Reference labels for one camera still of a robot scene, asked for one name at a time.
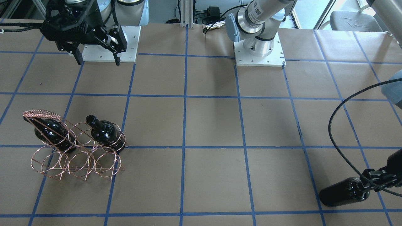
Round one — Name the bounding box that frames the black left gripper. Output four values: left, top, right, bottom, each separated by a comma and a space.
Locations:
361, 149, 402, 192

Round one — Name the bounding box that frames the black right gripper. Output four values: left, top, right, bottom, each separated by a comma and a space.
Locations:
40, 0, 127, 66

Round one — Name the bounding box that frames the dark wine bottle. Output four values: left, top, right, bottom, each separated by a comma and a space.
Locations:
85, 115, 125, 151
319, 177, 370, 207

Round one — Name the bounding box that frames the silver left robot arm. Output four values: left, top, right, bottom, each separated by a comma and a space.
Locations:
225, 0, 401, 196

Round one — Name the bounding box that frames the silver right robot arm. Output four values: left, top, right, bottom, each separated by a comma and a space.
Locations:
39, 0, 149, 66

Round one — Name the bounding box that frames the dark wine bottle in basket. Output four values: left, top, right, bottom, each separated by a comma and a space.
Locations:
85, 115, 125, 151

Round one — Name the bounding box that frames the grey office chair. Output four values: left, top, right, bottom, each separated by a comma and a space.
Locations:
319, 10, 383, 32

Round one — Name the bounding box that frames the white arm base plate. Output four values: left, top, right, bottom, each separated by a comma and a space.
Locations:
233, 33, 287, 67
81, 26, 141, 63

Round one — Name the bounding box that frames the black braided cable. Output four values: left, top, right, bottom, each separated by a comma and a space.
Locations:
328, 78, 402, 197

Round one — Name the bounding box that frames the copper wire wine basket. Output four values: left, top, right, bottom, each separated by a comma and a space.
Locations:
22, 109, 127, 181

